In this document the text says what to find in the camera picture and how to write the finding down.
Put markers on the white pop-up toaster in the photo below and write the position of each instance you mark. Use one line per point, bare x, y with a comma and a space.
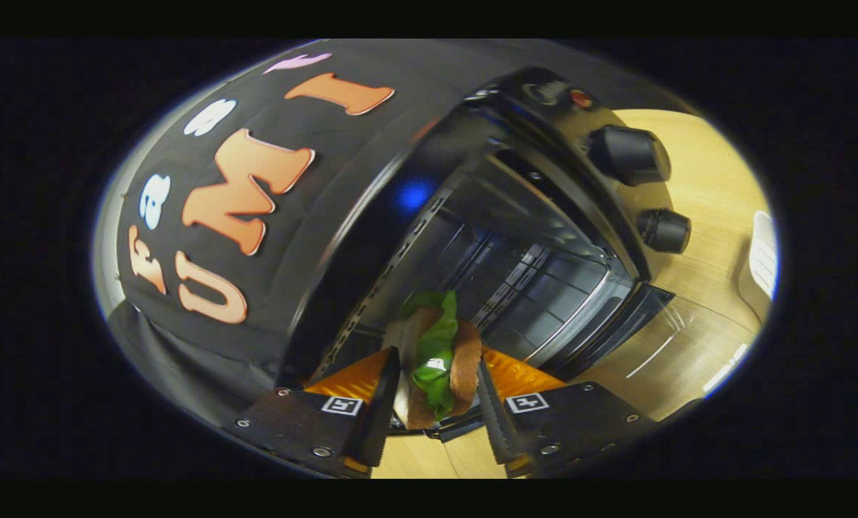
759, 266

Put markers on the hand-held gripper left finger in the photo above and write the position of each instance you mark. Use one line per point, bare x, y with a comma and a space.
382, 417

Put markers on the lettuce sandwich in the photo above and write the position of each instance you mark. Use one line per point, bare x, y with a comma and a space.
436, 352

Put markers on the black toaster oven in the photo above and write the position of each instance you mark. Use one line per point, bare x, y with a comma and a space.
558, 165

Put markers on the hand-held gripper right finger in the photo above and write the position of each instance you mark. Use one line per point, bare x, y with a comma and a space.
493, 424

